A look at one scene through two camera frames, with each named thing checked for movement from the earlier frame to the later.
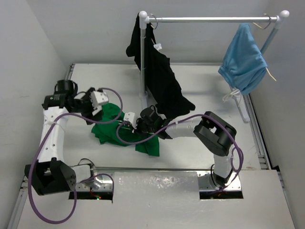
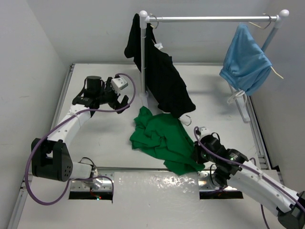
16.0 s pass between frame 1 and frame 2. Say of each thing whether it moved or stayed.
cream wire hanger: moved
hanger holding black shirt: stayed
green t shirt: moved
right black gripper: moved
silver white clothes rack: stayed
